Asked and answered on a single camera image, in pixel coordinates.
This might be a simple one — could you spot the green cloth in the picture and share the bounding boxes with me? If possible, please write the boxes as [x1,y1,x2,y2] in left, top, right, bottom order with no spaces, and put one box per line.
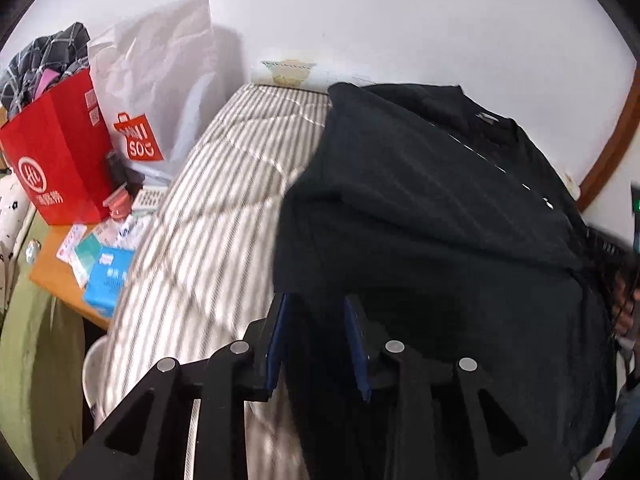
[0,205,86,478]

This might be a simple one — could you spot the person's blue jeans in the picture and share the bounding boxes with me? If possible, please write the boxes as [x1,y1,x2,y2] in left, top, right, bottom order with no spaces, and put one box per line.
[609,375,640,463]

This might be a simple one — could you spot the striped bed mattress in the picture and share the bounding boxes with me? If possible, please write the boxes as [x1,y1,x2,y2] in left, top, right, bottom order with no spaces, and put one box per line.
[95,82,333,480]

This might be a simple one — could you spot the white spotted plush toy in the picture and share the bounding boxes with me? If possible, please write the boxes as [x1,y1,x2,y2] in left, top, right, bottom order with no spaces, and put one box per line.
[0,175,33,311]

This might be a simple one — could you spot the brown wooden door frame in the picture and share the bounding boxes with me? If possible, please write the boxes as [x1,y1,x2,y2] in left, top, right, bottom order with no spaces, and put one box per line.
[577,67,640,213]

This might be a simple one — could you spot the white plastic stool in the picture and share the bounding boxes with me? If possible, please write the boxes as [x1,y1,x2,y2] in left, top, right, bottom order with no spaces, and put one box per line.
[82,335,111,421]

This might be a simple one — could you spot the pink small container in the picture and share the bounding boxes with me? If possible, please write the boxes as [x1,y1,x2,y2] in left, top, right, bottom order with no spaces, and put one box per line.
[102,185,133,221]

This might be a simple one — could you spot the white blister tray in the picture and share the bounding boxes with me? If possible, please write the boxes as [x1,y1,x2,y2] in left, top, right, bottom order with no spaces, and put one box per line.
[132,187,168,211]

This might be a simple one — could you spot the person's right hand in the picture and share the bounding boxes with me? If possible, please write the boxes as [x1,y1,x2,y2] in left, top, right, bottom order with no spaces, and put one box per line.
[612,265,640,338]

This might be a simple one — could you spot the white paper bag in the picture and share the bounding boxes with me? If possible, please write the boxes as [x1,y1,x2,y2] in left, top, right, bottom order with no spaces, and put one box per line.
[87,0,226,176]

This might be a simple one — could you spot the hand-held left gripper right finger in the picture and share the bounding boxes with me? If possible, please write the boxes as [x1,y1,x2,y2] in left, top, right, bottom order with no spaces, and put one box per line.
[344,294,573,480]

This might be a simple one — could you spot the dark plaid cloth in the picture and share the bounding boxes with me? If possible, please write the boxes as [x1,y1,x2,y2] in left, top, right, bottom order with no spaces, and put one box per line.
[0,22,91,116]

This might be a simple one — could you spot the black small object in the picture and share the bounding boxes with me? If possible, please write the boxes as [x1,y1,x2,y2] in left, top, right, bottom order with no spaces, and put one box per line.
[105,150,146,196]

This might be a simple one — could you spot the red paper bag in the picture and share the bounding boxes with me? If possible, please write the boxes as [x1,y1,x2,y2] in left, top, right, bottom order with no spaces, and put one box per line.
[0,67,118,226]

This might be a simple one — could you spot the blue tissue packet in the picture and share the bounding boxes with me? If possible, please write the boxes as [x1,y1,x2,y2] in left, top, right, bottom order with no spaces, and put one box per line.
[82,246,135,318]

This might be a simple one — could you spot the green white medicine box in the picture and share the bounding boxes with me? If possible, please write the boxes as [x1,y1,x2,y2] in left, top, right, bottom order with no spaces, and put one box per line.
[75,237,103,288]

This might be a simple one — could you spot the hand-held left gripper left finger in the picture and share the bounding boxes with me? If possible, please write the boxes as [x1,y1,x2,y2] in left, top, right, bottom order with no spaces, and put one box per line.
[60,292,293,480]

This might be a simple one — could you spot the black sweater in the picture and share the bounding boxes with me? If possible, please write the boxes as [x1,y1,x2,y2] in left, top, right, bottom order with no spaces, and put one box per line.
[272,81,618,480]

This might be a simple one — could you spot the wooden bedside table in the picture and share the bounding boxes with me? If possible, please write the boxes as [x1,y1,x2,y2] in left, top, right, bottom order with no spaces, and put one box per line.
[29,222,113,331]

